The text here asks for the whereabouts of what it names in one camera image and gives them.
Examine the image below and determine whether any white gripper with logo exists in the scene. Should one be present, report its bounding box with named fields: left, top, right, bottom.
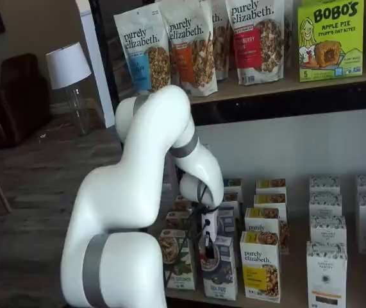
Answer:
left=199, top=209, right=220, bottom=261

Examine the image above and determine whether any blue and white granola box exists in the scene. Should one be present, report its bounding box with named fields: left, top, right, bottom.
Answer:
left=222, top=178, right=243, bottom=195
left=200, top=235, right=239, bottom=302
left=217, top=207, right=237, bottom=237
left=222, top=192, right=240, bottom=211

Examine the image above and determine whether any green granola box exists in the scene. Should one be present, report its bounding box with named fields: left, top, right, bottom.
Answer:
left=164, top=210, right=194, bottom=231
left=158, top=228, right=197, bottom=290
left=173, top=194, right=193, bottom=212

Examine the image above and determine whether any yellow purely elizabeth box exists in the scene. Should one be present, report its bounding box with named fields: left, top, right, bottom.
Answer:
left=253, top=192, right=288, bottom=222
left=255, top=178, right=287, bottom=196
left=244, top=207, right=290, bottom=255
left=239, top=230, right=281, bottom=304

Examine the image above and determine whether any black metal shelf rack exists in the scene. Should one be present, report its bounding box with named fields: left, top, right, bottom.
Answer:
left=89, top=0, right=366, bottom=308

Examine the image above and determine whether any green Bobo's apple pie box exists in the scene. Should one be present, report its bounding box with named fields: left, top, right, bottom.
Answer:
left=297, top=0, right=365, bottom=83

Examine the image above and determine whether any granola bag orange label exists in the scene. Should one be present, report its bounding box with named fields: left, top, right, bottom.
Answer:
left=158, top=0, right=219, bottom=98

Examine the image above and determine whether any granola bag red label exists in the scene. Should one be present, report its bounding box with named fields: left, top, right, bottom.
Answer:
left=226, top=0, right=286, bottom=87

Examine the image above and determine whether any white granola bag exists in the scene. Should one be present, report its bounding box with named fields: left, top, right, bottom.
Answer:
left=211, top=0, right=232, bottom=81

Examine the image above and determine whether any granola bag blue label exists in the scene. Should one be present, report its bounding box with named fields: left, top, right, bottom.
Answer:
left=113, top=7, right=172, bottom=98

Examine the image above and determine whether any table lamp white shade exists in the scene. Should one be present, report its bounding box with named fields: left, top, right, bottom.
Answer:
left=46, top=43, right=93, bottom=135

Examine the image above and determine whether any brown armchair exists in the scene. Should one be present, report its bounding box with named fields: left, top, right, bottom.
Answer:
left=0, top=53, right=53, bottom=152

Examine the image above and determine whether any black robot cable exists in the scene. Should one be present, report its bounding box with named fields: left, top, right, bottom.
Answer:
left=165, top=181, right=210, bottom=289

